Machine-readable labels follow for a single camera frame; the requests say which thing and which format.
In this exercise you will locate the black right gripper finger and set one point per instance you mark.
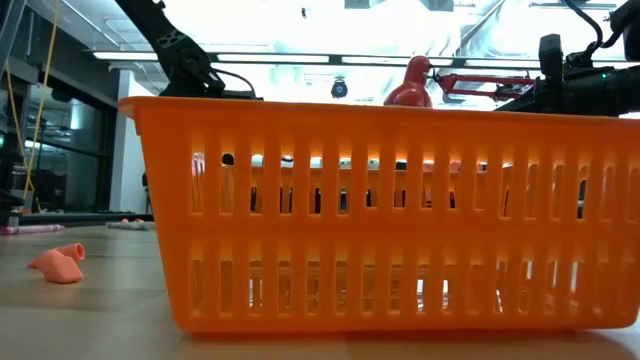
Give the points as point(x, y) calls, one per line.
point(522, 105)

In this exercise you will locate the orange plastic basket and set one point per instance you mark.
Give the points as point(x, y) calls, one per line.
point(400, 227)

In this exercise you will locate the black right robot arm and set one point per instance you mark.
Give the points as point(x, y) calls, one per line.
point(620, 90)

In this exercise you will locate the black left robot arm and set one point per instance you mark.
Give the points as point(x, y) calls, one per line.
point(180, 55)

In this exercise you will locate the red desk lamp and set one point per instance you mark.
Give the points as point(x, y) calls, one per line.
point(410, 90)

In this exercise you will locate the ceiling light strip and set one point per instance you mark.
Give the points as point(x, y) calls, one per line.
point(270, 58)

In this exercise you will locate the teal crayon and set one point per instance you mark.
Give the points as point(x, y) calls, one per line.
point(127, 226)

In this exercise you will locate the orange pencil cap eraser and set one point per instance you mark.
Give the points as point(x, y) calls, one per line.
point(62, 272)
point(76, 250)

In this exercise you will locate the pink crayon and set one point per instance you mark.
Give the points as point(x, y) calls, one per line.
point(30, 229)

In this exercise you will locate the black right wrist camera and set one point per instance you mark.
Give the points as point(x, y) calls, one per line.
point(550, 52)

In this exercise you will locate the black hanging camera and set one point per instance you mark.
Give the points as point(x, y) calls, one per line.
point(339, 89)

